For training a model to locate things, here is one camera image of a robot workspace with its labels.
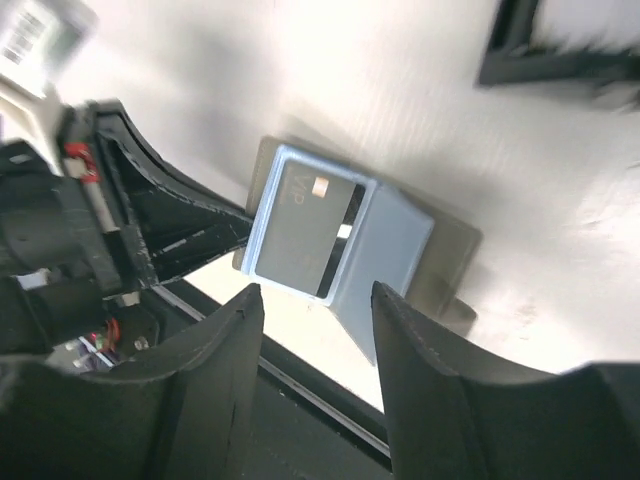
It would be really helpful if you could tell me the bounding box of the black plastic card box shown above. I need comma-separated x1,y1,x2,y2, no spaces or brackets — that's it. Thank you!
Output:
477,1,639,111

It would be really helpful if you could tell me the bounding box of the black VIP credit card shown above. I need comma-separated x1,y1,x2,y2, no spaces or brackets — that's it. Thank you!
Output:
255,161,365,299

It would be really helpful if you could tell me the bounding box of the grey leather card holder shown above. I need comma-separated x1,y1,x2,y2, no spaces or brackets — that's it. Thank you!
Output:
233,136,482,363

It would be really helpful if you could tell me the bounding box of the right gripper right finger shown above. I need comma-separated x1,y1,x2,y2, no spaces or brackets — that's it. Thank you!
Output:
371,283,639,479

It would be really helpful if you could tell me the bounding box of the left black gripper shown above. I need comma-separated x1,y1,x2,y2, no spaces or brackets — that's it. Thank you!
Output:
1,101,252,357

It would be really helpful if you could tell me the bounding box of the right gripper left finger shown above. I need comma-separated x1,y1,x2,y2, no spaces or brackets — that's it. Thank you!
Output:
1,284,264,479

